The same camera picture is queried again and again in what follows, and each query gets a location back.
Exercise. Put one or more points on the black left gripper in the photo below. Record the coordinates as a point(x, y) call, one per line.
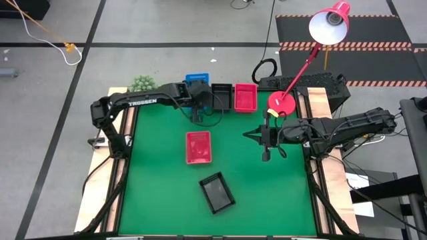
point(200, 91)

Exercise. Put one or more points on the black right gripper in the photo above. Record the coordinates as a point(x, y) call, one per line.
point(272, 136)

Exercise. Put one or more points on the blue plastic basket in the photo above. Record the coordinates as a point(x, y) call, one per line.
point(197, 77)

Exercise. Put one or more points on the black plastic basket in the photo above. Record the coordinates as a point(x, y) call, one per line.
point(221, 100)
point(217, 192)

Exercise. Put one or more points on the red plastic basket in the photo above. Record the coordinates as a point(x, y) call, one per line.
point(199, 147)
point(245, 98)

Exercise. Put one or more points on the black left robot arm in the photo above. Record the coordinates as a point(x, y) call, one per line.
point(140, 101)

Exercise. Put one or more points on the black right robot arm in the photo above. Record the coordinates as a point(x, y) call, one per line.
point(350, 125)

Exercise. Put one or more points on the yellow tape tag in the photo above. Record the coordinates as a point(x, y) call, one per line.
point(273, 113)

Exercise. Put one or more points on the red desk lamp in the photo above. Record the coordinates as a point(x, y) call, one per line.
point(282, 103)

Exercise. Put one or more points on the green artificial plant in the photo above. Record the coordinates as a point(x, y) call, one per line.
point(141, 84)

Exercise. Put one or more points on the wooden side board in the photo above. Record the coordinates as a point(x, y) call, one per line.
point(337, 186)
point(95, 193)

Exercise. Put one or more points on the small white device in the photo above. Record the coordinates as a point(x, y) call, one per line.
point(100, 142)

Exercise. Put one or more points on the white paper sheet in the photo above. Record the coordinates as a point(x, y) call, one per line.
point(362, 206)

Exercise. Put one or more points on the black flat bar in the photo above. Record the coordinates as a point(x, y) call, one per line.
point(383, 190)

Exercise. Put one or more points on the black hazard-striped floor mat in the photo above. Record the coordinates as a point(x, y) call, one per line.
point(367, 30)

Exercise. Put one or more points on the black desk panel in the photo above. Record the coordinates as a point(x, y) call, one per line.
point(417, 133)

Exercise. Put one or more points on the gray cylinder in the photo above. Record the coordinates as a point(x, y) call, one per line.
point(8, 72)

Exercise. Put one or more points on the black floor box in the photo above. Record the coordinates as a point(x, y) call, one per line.
point(23, 8)

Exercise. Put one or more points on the black table frame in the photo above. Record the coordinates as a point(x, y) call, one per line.
point(200, 238)

